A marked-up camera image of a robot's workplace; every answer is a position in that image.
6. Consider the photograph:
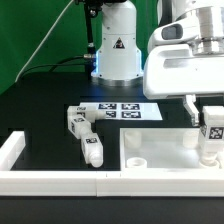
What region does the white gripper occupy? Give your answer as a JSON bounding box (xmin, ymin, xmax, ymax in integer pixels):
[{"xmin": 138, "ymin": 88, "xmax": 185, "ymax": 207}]
[{"xmin": 143, "ymin": 41, "xmax": 224, "ymax": 127}]

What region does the white square table top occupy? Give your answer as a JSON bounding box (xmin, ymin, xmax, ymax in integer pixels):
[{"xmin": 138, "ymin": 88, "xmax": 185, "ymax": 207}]
[{"xmin": 120, "ymin": 128, "xmax": 224, "ymax": 170}]

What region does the white marker sheet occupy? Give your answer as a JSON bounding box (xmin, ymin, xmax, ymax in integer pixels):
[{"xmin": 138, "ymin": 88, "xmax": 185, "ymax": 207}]
[{"xmin": 80, "ymin": 102, "xmax": 162, "ymax": 121}]

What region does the white U-shaped fence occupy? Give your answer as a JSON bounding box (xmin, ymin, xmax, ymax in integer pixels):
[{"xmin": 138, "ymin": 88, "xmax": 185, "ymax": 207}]
[{"xmin": 0, "ymin": 131, "xmax": 224, "ymax": 197}]

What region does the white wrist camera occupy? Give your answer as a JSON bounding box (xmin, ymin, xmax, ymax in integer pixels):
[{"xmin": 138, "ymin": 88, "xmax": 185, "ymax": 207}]
[{"xmin": 148, "ymin": 16, "xmax": 199, "ymax": 51}]

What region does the black camera pole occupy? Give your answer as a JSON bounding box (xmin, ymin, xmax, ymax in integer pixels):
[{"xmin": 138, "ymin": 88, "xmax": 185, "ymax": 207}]
[{"xmin": 74, "ymin": 0, "xmax": 128, "ymax": 57}]

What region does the black cable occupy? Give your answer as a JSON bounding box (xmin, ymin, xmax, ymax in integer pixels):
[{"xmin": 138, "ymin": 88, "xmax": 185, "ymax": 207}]
[{"xmin": 15, "ymin": 55, "xmax": 98, "ymax": 84}]

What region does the white cable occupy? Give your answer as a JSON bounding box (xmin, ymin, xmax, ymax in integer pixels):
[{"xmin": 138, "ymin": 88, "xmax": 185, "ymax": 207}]
[{"xmin": 15, "ymin": 0, "xmax": 77, "ymax": 84}]

